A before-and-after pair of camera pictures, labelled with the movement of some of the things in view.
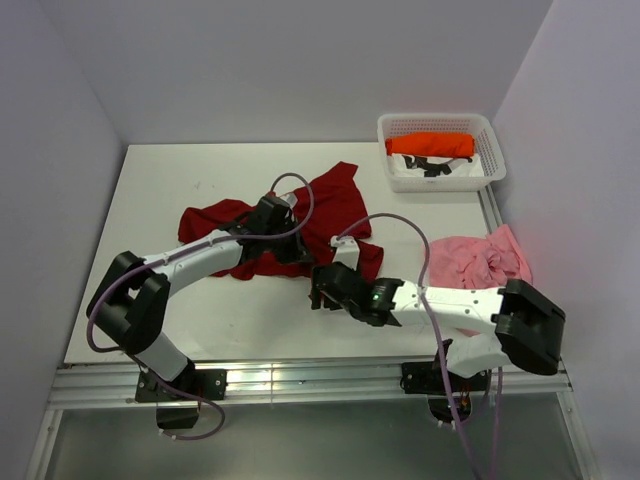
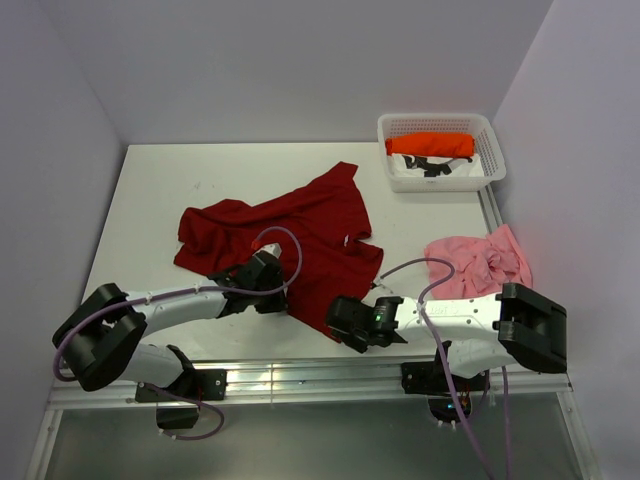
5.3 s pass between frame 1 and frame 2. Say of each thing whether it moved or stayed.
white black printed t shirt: stayed
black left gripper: moved
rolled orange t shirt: stayed
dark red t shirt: moved
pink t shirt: stayed
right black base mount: stayed
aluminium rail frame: stayed
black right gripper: moved
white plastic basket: stayed
